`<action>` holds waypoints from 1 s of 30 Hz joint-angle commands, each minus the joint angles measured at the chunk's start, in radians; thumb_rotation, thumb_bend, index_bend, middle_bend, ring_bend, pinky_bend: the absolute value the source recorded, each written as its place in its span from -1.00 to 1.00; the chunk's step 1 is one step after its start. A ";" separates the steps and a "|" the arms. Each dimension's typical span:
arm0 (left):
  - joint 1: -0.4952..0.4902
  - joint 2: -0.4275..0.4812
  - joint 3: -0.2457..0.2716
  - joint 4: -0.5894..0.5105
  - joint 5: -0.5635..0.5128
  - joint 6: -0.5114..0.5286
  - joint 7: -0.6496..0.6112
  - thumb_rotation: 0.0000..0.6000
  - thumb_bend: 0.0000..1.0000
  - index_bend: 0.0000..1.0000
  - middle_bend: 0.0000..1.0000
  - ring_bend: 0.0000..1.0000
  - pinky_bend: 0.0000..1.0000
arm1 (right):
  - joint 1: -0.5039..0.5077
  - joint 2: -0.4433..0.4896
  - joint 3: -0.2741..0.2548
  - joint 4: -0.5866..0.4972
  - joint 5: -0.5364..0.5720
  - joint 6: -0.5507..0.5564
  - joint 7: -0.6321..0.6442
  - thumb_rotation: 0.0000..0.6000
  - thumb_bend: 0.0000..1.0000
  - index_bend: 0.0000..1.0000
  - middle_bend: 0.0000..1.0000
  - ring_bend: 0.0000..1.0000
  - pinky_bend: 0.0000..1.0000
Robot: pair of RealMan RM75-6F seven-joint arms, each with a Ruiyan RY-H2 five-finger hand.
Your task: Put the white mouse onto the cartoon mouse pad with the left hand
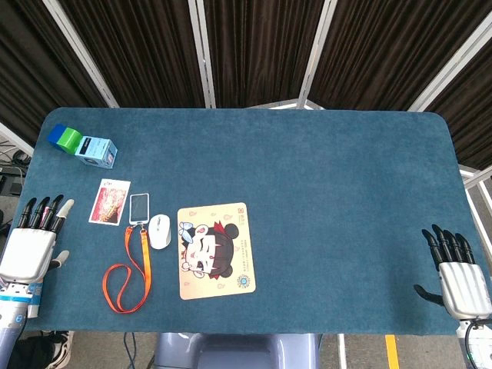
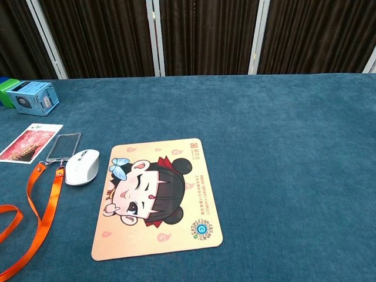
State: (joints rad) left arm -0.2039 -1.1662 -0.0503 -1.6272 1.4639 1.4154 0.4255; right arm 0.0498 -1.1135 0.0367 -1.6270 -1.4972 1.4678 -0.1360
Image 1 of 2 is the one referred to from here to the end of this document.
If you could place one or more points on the left five-finger robot hand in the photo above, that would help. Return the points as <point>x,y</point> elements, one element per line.
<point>28,250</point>

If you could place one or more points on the right five-finger robot hand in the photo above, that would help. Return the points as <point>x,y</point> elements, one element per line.
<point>463,288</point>

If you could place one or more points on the white computer mouse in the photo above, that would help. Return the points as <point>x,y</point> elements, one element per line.
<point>159,232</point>

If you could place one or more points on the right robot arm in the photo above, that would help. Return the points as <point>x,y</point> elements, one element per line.
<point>480,346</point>

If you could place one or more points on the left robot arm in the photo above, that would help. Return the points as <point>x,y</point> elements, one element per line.
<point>11,311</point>

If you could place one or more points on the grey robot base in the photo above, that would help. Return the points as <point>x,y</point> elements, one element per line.
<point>238,351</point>

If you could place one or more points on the cartoon girl mouse pad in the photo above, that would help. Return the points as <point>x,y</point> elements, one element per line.
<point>230,269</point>

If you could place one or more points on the red picture postcard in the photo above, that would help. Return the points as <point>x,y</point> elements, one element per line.
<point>107,205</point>

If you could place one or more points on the black and white sneaker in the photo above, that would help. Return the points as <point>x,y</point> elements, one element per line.
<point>61,350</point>

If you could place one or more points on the green block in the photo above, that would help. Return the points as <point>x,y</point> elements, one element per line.
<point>70,140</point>

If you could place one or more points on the clear phone badge holder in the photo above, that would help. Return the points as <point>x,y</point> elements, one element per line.
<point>139,207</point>

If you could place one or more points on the blue block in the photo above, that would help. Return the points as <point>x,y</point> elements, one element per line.
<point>55,134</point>

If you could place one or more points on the light blue product box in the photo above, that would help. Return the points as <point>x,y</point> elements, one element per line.
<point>96,151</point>

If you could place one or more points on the dark curtain partition panel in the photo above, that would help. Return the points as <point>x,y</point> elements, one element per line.
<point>146,50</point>
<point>474,115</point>
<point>23,57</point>
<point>261,50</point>
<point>384,50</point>

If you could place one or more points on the blue felt table cover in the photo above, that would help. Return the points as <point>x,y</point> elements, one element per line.
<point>307,173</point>

